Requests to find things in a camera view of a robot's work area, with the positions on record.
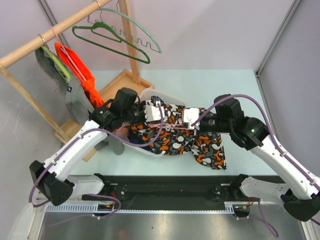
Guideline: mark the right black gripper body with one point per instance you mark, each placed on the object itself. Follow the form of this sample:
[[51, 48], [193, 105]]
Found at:
[[208, 124]]

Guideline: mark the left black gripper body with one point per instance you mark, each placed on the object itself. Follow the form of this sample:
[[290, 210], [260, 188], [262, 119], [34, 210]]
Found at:
[[138, 112]]

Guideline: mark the pink wire hanger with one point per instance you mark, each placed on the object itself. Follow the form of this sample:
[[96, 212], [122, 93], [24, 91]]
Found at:
[[182, 126]]

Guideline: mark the orange camouflage patterned shorts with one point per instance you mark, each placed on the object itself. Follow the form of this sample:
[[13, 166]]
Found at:
[[206, 148]]

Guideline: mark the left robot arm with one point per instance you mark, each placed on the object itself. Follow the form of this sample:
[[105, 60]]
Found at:
[[52, 177]]

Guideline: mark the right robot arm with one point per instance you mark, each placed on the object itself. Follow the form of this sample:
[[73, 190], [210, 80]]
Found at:
[[245, 121]]

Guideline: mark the lime green hanger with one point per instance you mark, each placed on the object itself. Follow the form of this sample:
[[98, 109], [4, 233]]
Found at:
[[61, 69]]

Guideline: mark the pink hanger holding orange garment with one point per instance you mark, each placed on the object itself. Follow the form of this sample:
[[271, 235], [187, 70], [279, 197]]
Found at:
[[70, 60]]

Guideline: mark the white plastic laundry basket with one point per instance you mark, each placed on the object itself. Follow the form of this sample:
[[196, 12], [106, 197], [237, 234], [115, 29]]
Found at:
[[146, 95]]

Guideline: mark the navy blue garment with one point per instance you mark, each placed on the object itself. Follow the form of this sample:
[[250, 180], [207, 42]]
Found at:
[[135, 139]]

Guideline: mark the grey garment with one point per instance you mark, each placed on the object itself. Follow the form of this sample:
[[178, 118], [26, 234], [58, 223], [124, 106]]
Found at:
[[77, 103]]

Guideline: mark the orange garment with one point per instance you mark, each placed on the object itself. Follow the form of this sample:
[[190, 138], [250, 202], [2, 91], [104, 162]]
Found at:
[[89, 84]]

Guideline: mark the wooden clothes rack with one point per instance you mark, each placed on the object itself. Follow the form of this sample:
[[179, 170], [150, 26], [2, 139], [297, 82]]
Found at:
[[127, 78]]

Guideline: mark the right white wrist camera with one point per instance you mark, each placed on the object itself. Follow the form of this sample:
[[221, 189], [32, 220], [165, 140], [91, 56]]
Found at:
[[189, 117]]

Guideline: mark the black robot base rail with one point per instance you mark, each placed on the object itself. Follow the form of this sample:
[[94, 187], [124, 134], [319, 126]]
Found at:
[[169, 193]]

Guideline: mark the white slotted cable duct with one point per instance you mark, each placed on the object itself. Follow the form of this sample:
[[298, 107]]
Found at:
[[97, 208]]

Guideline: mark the aluminium frame post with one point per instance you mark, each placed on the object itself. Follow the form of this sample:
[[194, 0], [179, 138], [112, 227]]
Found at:
[[278, 36]]

